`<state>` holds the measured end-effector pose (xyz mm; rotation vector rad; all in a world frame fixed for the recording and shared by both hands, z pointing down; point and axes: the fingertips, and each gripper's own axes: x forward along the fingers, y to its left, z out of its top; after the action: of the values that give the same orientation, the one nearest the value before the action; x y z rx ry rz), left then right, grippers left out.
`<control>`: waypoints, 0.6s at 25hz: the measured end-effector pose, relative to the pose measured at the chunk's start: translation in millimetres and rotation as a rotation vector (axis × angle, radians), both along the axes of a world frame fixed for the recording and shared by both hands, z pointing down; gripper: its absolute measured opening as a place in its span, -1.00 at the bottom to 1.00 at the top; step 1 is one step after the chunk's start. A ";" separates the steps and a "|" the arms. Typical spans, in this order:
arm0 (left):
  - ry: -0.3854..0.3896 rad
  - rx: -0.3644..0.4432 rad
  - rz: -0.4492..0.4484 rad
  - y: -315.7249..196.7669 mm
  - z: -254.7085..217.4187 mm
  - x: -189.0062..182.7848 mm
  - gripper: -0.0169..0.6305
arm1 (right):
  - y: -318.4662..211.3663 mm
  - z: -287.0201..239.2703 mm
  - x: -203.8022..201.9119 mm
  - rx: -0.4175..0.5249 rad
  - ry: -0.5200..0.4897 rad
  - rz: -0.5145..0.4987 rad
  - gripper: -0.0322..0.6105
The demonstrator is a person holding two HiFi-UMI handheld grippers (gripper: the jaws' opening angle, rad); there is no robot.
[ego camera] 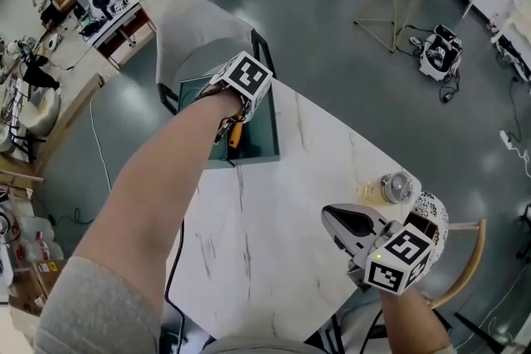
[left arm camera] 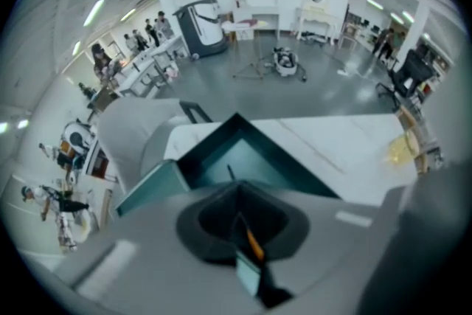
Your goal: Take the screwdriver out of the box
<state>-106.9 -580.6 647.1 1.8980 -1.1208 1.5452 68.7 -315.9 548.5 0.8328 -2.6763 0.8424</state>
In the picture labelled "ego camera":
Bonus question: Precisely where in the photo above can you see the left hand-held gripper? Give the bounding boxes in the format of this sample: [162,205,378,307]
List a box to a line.
[194,51,274,145]

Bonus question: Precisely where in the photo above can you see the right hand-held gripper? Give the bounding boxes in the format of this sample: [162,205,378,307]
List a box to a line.
[322,203,432,296]

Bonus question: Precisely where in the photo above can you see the orange-handled screwdriver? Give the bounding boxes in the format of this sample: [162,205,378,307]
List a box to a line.
[228,120,244,148]

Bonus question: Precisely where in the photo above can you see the dark green box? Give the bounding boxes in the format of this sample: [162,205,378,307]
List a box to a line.
[177,76,282,170]

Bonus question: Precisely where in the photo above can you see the person's right forearm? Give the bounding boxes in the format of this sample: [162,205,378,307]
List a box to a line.
[379,286,453,354]

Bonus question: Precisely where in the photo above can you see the person's left forearm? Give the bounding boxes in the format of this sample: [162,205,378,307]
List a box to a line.
[72,93,246,277]

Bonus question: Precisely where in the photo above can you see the cardboard box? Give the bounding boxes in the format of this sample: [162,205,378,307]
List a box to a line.
[7,259,67,316]

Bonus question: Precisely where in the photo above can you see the plastic bottle yellow liquid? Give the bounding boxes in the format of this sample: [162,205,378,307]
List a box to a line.
[359,171,416,205]

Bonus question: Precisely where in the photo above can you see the brown wooden organizer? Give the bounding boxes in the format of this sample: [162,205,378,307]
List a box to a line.
[404,211,441,241]

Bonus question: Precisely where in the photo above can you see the grey upholstered chair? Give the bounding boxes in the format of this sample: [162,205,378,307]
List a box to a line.
[155,0,277,117]

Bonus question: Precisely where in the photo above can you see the wooden chair patterned cushion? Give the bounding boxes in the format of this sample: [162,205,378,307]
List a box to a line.
[404,190,487,310]

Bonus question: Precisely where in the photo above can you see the white brown low table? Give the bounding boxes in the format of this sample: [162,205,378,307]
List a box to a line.
[80,0,157,70]

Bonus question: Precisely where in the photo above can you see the white round pouf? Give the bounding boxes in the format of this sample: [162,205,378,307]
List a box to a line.
[18,89,62,137]

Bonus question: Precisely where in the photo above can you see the pack of clear bottles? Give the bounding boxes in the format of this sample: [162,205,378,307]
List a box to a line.
[16,215,63,262]

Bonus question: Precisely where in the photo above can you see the white marble table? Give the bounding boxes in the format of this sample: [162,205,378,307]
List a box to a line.
[35,255,457,354]

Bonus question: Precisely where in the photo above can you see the black white floor device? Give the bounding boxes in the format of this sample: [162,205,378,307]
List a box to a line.
[495,35,531,82]

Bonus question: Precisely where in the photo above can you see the white floor cable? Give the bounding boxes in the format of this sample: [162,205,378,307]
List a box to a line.
[89,89,113,192]

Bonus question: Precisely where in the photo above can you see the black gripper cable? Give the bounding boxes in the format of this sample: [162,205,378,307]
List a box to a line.
[164,219,188,345]

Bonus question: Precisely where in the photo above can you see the white equipment pack with cables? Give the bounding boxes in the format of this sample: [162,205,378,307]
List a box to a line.
[417,23,464,82]

